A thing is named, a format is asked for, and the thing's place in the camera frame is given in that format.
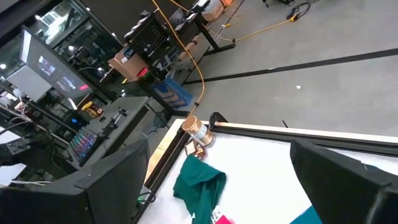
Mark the blue box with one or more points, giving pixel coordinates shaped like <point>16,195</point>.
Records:
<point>174,93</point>

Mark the backlit keyboard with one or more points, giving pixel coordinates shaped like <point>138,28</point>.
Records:
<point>82,144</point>

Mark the black table edge rail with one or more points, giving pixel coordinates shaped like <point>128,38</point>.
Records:
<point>168,155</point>
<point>311,133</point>

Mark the red cloth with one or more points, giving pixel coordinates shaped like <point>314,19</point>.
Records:
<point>224,221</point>

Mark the cardboard box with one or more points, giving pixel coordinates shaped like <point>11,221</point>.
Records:
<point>130,62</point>

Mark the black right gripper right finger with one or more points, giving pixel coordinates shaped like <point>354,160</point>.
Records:
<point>335,183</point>

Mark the yellow black package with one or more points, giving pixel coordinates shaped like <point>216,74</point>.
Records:
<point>91,109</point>

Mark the black computer case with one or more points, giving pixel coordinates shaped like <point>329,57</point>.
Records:
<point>149,37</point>

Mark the computer monitor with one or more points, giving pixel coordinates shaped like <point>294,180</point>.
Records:
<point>46,68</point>

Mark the small brown packet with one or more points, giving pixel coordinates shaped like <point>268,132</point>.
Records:
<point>196,150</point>

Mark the brown lid spice jar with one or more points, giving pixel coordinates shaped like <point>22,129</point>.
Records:
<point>199,132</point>

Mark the blue plastic bin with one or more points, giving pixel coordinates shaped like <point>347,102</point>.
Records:
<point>306,217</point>

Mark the teal cloth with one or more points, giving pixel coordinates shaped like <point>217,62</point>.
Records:
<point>199,183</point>

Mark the black rail clamp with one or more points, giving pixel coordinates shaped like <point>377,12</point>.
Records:
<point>217,119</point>

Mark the grey desk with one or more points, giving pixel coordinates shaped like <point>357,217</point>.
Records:
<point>124,112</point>

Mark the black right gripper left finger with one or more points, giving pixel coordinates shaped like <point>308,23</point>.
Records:
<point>121,180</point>

